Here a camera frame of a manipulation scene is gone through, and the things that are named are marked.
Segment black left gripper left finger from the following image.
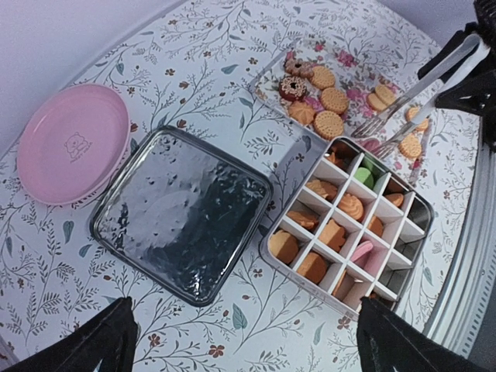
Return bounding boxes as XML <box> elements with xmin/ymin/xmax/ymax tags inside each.
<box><xmin>6</xmin><ymin>297</ymin><xmax>138</xmax><ymax>371</ymax></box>

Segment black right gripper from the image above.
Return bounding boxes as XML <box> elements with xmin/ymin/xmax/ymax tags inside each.
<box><xmin>418</xmin><ymin>1</ymin><xmax>495</xmax><ymax>150</ymax></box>

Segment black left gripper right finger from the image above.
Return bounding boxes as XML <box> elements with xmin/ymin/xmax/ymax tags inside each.
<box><xmin>356</xmin><ymin>297</ymin><xmax>483</xmax><ymax>372</ymax></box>

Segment metal tongs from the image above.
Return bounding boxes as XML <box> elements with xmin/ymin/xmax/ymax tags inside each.
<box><xmin>350</xmin><ymin>33</ymin><xmax>491</xmax><ymax>158</ymax></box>

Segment pink sandwich cookie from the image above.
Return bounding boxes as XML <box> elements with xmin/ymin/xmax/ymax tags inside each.
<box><xmin>361</xmin><ymin>138</ymin><xmax>381</xmax><ymax>151</ymax></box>
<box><xmin>350</xmin><ymin>240</ymin><xmax>374</xmax><ymax>262</ymax></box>

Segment green sandwich cookie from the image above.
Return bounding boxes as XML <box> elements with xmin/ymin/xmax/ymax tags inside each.
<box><xmin>353</xmin><ymin>167</ymin><xmax>375</xmax><ymax>189</ymax></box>

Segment silver tin lid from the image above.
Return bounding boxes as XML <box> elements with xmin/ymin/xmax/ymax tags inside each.
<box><xmin>90</xmin><ymin>126</ymin><xmax>273</xmax><ymax>307</ymax></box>

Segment small swirl butter cookie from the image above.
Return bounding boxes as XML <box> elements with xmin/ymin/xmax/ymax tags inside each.
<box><xmin>288</xmin><ymin>102</ymin><xmax>315</xmax><ymax>126</ymax></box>

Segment pink divided cookie tin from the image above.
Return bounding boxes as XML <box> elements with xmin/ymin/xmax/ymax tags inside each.
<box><xmin>260</xmin><ymin>137</ymin><xmax>433</xmax><ymax>317</ymax></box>

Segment round cracker cookie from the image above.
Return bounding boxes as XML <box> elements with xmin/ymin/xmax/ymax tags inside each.
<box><xmin>309</xmin><ymin>66</ymin><xmax>336</xmax><ymax>90</ymax></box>
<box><xmin>312</xmin><ymin>111</ymin><xmax>344</xmax><ymax>140</ymax></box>
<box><xmin>319</xmin><ymin>88</ymin><xmax>349</xmax><ymax>115</ymax></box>

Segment floral cookie tray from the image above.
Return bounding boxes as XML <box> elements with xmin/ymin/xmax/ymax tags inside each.
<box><xmin>247</xmin><ymin>36</ymin><xmax>439</xmax><ymax>171</ymax></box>

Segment brown flower donut cookie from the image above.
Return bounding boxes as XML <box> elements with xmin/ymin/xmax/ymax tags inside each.
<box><xmin>284</xmin><ymin>58</ymin><xmax>314</xmax><ymax>79</ymax></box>

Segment chocolate sprinkle donut cookie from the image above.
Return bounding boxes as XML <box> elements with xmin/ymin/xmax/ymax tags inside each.
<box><xmin>278</xmin><ymin>76</ymin><xmax>307</xmax><ymax>102</ymax></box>

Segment pink plate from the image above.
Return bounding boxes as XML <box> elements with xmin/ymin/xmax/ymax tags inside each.
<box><xmin>16</xmin><ymin>84</ymin><xmax>130</xmax><ymax>205</ymax></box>

